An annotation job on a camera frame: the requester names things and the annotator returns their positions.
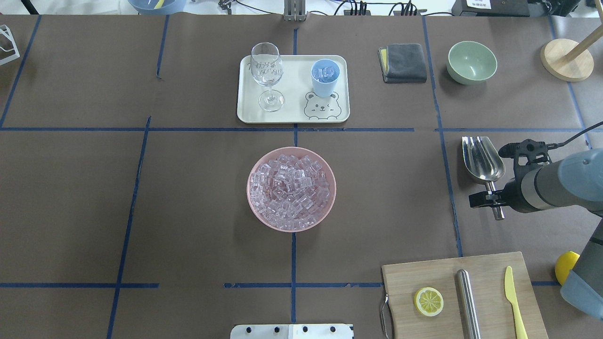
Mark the lemon half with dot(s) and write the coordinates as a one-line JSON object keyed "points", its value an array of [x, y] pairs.
{"points": [[428, 301]]}

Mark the steel cylinder muddler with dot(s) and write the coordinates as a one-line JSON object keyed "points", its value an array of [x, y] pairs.
{"points": [[467, 307]]}

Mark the white wire rack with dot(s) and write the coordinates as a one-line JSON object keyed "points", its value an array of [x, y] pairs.
{"points": [[8, 47]]}

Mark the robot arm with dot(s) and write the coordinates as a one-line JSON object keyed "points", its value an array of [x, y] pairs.
{"points": [[575, 180]]}

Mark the silver metal ice scoop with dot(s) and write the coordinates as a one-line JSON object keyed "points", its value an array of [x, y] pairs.
{"points": [[485, 165]]}

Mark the wooden cup stand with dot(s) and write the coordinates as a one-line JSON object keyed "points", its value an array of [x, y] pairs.
{"points": [[569, 60]]}

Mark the cream bear tray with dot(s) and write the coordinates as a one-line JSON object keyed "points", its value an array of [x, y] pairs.
{"points": [[301, 105]]}

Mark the clear wine glass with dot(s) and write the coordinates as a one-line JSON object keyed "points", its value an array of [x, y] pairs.
{"points": [[267, 70]]}

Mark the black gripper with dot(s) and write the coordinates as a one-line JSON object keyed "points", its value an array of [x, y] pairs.
{"points": [[513, 196]]}

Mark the pink bowl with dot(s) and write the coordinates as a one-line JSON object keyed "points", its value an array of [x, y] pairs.
{"points": [[291, 221]]}

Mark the light blue basin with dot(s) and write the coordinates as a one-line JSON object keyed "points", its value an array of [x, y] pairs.
{"points": [[158, 7]]}

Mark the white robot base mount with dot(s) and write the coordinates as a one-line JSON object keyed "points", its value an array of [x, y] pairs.
{"points": [[293, 331]]}

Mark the wooden cutting board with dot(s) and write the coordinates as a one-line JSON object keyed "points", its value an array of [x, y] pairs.
{"points": [[486, 272]]}

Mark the yellow plastic knife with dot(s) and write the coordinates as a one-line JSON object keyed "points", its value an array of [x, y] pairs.
{"points": [[511, 296]]}

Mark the grey yellow folded cloth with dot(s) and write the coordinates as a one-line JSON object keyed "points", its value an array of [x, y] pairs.
{"points": [[403, 63]]}

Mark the clear ice cubes pile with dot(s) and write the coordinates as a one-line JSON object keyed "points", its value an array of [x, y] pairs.
{"points": [[289, 190]]}

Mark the blue plastic cup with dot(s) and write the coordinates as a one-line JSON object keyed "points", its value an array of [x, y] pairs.
{"points": [[324, 74]]}

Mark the green bowl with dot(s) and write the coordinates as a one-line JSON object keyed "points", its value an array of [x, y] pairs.
{"points": [[471, 63]]}

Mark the yellow lemon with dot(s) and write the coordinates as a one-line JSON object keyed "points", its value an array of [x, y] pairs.
{"points": [[564, 264]]}

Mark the aluminium frame post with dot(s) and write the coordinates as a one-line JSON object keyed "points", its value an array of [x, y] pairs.
{"points": [[295, 10]]}

